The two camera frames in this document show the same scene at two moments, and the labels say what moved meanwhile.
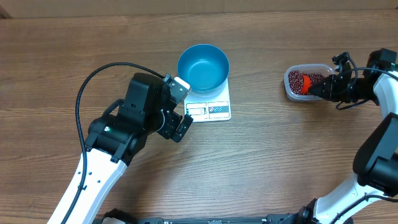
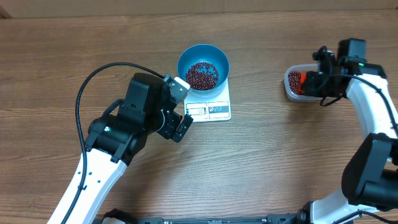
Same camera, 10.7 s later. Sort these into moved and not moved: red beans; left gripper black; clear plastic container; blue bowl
Moved: red beans
Not moved: clear plastic container; blue bowl; left gripper black
